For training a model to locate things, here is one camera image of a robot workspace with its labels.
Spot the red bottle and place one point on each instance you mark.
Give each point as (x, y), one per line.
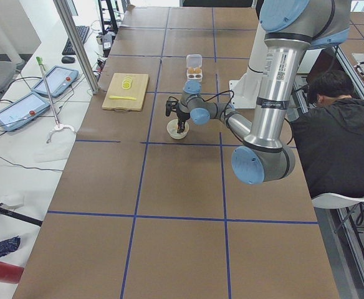
(10, 273)

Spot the wooden cutting board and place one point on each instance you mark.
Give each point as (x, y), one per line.
(138, 90)

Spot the person in black hoodie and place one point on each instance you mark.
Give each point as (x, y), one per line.
(330, 137)

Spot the yellow plastic knife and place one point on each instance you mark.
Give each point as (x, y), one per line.
(114, 97)

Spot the clear plastic egg box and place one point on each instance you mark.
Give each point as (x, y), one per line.
(194, 61)

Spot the lower blue teach pendant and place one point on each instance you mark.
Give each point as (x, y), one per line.
(21, 112)

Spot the metal reacher grabber tool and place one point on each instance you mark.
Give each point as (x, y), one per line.
(58, 125)

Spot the white chair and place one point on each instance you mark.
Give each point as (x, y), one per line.
(336, 201)

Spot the black computer mouse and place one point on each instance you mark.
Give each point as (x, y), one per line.
(67, 60)

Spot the blue teach pendant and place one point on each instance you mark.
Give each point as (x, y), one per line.
(59, 78)
(21, 112)

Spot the metal cup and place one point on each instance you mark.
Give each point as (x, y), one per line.
(99, 39)

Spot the white plastic bag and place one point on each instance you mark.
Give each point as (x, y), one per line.
(57, 149)

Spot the upper blue teach pendant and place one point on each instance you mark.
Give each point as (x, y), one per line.
(59, 78)

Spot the aluminium frame post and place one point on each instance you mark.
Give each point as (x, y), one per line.
(70, 28)

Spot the folded blue umbrella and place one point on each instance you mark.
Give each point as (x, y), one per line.
(9, 245)

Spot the black tripod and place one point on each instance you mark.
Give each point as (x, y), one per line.
(21, 217)

